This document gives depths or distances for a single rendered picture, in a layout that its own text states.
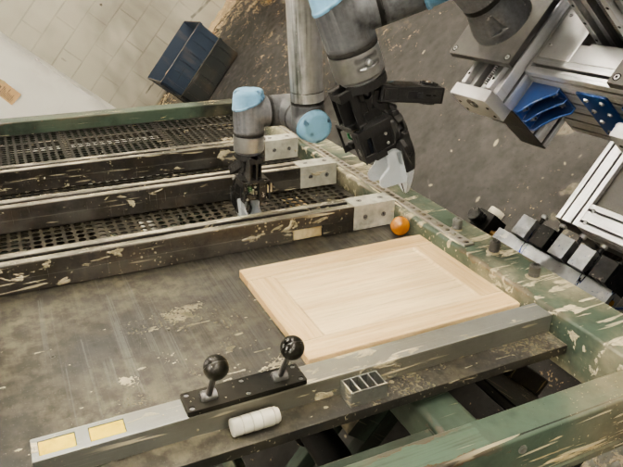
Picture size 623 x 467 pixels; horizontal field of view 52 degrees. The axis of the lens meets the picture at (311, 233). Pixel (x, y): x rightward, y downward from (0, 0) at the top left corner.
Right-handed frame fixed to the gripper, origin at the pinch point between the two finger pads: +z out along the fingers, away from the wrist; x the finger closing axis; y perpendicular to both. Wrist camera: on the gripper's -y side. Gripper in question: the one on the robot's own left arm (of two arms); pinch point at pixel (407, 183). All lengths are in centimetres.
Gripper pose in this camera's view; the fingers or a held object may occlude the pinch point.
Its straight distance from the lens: 106.2
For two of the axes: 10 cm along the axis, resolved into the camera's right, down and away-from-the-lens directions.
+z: 3.3, 7.8, 5.3
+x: 4.3, 3.7, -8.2
